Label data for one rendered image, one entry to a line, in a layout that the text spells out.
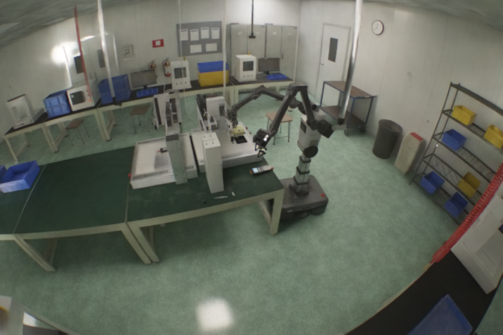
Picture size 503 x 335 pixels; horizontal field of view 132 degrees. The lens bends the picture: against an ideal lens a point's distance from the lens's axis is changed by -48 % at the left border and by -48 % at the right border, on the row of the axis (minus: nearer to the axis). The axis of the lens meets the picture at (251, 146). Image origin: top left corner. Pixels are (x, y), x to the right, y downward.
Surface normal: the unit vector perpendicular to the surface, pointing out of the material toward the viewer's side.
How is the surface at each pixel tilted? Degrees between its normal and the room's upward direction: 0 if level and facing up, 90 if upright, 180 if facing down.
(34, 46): 90
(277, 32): 90
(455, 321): 0
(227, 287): 0
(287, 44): 90
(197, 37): 90
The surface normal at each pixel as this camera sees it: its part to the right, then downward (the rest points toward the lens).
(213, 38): 0.34, 0.53
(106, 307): 0.02, -0.83
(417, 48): -0.94, 0.18
